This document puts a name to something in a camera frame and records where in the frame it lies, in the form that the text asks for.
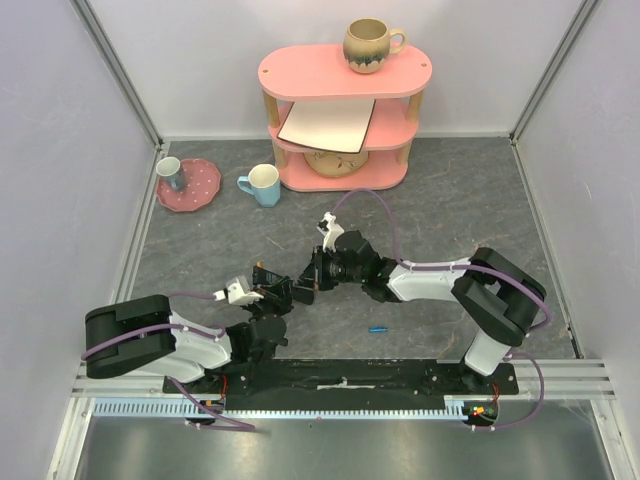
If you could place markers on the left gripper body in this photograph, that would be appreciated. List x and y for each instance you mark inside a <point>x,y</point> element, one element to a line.
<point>273,302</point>

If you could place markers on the beige ceramic mug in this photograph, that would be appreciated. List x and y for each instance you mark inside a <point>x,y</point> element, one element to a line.
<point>368,43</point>

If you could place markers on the beige floral bowl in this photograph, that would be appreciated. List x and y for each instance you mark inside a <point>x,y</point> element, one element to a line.
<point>334,164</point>

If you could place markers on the aluminium frame post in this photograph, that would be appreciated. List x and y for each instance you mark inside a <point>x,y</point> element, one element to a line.
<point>579,21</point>
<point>107,51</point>

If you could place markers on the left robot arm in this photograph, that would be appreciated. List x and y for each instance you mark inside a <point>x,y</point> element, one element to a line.
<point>147,335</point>

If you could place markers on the light blue mug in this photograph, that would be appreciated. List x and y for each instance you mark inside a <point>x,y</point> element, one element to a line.
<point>263,183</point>

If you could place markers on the grey small mug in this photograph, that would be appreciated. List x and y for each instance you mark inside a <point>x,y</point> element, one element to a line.
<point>170,170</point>

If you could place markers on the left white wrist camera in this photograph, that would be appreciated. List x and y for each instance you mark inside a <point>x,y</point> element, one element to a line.
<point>238,292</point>

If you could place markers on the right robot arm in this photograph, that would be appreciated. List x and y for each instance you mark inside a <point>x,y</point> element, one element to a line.
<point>501,298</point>

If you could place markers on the white square plate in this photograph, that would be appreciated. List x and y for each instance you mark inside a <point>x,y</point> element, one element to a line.
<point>330,125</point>

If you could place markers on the pink dotted plate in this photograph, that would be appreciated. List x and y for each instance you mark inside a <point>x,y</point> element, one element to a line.
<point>203,182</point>

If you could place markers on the left aluminium frame post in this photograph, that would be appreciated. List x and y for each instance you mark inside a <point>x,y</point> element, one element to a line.
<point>107,51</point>

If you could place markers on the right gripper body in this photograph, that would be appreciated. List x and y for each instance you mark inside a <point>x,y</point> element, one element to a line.
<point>320,271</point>

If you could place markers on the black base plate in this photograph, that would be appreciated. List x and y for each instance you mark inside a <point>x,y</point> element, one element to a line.
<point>430,375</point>

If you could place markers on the right aluminium frame post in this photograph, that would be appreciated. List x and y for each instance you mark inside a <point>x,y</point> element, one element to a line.
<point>579,21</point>

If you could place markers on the pink three-tier shelf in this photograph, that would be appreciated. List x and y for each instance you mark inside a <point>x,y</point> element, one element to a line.
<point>320,72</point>

